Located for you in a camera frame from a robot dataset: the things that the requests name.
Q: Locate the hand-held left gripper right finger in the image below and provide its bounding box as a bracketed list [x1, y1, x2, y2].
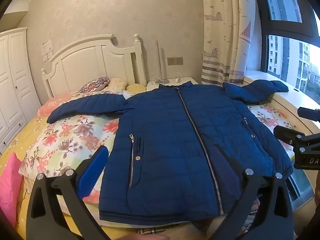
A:
[210, 144, 296, 240]

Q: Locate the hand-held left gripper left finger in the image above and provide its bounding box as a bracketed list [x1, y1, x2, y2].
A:
[26, 145, 110, 240]

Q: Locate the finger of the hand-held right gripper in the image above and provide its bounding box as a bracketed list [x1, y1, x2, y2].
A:
[273, 125, 320, 155]
[297, 107, 320, 121]

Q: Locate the blue puffer jacket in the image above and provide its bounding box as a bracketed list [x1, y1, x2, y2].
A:
[47, 79, 293, 227]

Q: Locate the person's right forearm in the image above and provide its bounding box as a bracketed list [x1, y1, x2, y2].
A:
[314, 169, 320, 203]

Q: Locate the cream windowsill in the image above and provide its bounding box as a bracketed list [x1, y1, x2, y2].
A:
[244, 70, 320, 137]

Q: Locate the floral quilt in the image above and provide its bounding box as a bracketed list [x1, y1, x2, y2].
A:
[19, 90, 300, 205]

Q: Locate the yellow bed sheet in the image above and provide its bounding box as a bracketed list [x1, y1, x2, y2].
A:
[0, 115, 84, 240]

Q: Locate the pink cloth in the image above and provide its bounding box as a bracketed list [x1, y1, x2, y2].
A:
[0, 152, 24, 228]

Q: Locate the dark framed window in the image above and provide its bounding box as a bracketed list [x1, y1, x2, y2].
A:
[252, 0, 320, 98]

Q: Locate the purple patterned pillow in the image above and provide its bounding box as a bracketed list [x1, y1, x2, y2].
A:
[79, 77, 110, 93]

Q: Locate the cream pillow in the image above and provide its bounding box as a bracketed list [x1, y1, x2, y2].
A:
[107, 78, 128, 96]

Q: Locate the yellow pillow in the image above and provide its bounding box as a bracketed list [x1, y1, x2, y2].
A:
[126, 83, 147, 94]

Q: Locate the white nightstand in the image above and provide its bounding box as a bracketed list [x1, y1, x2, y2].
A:
[146, 77, 200, 92]

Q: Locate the white wooden headboard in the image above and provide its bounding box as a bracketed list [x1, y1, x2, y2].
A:
[41, 33, 148, 98]

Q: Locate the printed curtain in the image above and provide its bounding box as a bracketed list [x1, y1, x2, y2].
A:
[201, 0, 262, 86]

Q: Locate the white wardrobe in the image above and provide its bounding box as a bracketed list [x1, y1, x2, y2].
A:
[0, 27, 42, 153]

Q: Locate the white stick lamp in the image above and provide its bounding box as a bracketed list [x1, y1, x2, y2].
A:
[153, 40, 171, 84]

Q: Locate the white paper notice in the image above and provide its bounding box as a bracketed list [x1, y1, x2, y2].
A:
[41, 39, 53, 55]

